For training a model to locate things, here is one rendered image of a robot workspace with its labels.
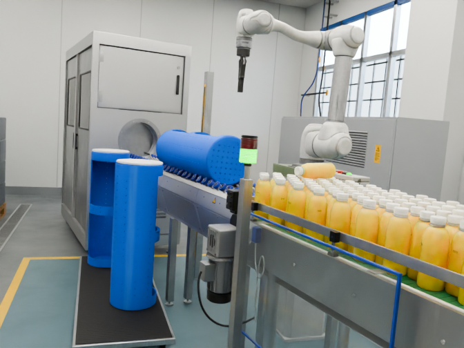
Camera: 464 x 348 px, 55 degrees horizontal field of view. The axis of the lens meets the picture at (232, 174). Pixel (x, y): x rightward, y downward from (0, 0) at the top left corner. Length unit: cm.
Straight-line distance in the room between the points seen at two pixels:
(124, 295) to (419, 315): 192
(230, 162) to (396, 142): 157
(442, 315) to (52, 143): 659
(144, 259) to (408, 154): 216
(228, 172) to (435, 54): 293
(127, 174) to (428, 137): 236
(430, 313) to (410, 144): 259
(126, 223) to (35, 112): 481
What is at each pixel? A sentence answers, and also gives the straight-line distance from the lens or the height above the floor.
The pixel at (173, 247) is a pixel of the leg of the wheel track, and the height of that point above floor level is 42.
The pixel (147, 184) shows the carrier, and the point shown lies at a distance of 263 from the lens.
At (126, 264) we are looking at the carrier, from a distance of 274.
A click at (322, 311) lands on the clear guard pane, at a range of 148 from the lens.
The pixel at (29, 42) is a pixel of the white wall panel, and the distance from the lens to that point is 739.
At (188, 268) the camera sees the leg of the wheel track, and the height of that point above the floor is 26.
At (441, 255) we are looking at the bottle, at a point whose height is 100.
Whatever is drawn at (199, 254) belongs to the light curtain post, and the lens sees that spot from 373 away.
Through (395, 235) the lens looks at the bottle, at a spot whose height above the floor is 102.
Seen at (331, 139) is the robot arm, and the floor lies 125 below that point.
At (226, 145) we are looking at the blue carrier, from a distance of 250.
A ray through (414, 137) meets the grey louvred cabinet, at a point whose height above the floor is 130.
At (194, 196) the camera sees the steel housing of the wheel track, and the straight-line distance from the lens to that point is 262.
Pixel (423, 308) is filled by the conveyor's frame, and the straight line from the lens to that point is 126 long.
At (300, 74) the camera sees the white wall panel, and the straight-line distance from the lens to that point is 810.
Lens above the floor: 129
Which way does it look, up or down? 6 degrees down
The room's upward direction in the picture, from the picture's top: 4 degrees clockwise
